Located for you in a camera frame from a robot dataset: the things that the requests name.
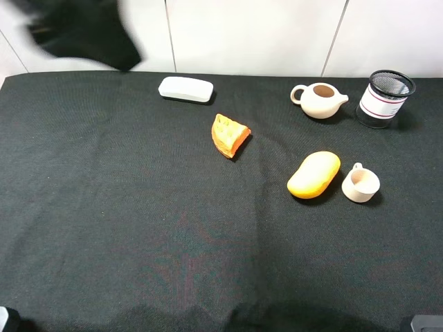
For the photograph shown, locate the black mesh pen holder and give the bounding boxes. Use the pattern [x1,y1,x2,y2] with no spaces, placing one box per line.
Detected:
[355,70,416,129]

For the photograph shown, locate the black tablecloth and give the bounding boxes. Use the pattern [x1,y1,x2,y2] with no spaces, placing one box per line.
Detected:
[1,71,442,331]

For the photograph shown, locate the yellow mango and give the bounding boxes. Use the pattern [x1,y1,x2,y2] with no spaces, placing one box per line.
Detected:
[287,151,341,199]

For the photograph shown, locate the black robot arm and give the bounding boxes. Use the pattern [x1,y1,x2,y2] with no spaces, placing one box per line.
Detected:
[9,0,143,72]

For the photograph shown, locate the grey base part left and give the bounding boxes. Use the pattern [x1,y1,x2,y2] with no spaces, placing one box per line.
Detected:
[0,306,10,332]

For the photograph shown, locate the cream ceramic cup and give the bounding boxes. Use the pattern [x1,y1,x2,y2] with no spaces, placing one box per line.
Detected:
[341,163,381,203]

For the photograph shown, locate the white glasses case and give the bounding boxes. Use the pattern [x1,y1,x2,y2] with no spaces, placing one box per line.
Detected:
[158,76,214,104]

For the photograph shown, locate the grey base part right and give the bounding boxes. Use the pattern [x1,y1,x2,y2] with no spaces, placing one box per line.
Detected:
[410,315,443,332]

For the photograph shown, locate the orange cheese wedge toy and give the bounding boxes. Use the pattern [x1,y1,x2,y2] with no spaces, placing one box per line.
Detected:
[211,113,251,158]

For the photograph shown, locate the grey base part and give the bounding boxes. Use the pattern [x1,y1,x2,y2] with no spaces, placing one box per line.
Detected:
[0,306,10,332]
[410,315,443,332]

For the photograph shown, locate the cream ceramic teapot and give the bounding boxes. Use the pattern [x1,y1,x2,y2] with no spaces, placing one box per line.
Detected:
[290,82,349,120]

